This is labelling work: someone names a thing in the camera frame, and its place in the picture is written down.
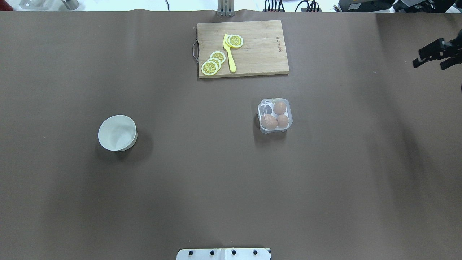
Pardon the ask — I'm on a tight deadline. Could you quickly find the lemon slice far right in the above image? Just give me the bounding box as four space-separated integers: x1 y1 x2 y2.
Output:
201 60 221 76

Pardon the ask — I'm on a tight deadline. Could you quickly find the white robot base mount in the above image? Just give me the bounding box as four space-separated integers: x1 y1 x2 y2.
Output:
176 247 272 260

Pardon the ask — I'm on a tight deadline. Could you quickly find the brown egg front left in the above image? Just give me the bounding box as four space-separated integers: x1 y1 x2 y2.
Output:
273 101 287 115

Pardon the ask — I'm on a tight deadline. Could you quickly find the yellow plastic knife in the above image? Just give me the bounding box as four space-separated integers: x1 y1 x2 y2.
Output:
223 38 237 73

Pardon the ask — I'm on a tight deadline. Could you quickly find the lemon slice front left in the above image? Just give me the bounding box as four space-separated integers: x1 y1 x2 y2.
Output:
228 34 244 49

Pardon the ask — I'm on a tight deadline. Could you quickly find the brown egg from bowl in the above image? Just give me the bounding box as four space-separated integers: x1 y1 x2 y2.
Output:
260 114 278 130

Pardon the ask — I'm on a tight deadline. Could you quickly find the bamboo cutting board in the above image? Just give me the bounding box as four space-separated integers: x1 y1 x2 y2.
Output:
197 20 290 79

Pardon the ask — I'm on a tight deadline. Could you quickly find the white ceramic bowl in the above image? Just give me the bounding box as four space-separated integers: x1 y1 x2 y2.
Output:
98 115 138 151

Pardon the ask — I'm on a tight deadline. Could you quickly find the aluminium frame post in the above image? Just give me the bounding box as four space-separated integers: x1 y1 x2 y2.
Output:
217 0 235 17

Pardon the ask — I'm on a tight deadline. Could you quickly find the lemon slice middle right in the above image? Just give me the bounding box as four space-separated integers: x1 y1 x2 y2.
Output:
208 57 222 69

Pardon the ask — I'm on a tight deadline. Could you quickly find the brown egg rear left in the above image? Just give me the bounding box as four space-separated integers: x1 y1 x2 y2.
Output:
276 114 290 128

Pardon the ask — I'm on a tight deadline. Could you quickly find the lemon slice under left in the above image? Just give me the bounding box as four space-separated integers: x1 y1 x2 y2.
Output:
224 34 231 47

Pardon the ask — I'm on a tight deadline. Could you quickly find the clear plastic egg box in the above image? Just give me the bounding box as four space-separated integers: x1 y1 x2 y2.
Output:
257 98 293 134

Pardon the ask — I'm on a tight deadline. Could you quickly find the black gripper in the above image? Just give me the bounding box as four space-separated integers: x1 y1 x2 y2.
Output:
413 30 462 70

